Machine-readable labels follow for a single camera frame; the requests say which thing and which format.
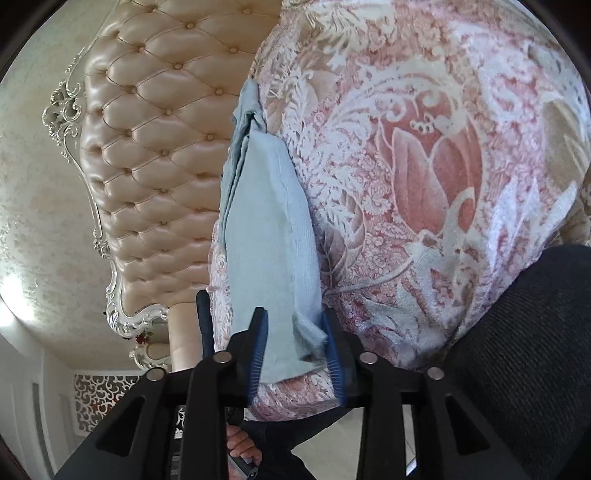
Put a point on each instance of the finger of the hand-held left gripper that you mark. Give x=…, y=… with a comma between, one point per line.
x=205, y=323

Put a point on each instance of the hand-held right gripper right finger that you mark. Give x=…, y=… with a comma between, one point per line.
x=334, y=364

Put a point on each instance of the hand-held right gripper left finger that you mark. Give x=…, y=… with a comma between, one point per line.
x=258, y=355

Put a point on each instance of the light blue shirt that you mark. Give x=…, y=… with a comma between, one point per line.
x=268, y=230

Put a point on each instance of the person's left hand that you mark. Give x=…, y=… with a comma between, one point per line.
x=242, y=443

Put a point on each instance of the white scroll pattern screen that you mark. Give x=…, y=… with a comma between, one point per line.
x=106, y=397

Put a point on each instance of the pink floral blanket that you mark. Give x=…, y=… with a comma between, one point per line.
x=415, y=184

